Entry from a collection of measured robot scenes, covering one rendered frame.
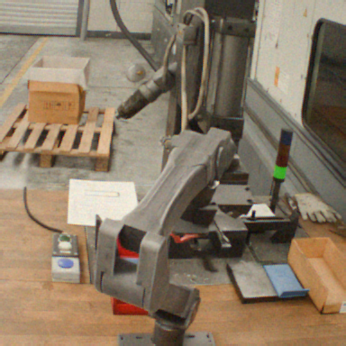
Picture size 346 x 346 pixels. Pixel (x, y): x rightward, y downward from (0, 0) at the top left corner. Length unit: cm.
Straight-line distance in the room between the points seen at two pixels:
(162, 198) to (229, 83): 52
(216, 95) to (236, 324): 52
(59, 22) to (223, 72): 931
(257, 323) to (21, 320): 52
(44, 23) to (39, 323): 957
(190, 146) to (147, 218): 16
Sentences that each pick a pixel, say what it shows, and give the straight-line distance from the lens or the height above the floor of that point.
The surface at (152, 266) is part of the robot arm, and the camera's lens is 71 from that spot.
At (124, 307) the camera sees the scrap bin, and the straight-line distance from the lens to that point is 114.
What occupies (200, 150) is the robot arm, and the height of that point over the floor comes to 133.
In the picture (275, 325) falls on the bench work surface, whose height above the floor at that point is 90.
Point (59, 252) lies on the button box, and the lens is 130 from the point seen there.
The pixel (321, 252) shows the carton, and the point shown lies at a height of 92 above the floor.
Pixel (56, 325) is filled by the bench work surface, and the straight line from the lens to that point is 112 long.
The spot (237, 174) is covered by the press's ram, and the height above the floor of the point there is 114.
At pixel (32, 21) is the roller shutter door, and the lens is 1051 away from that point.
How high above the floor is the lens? 162
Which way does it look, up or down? 23 degrees down
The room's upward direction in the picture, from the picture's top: 7 degrees clockwise
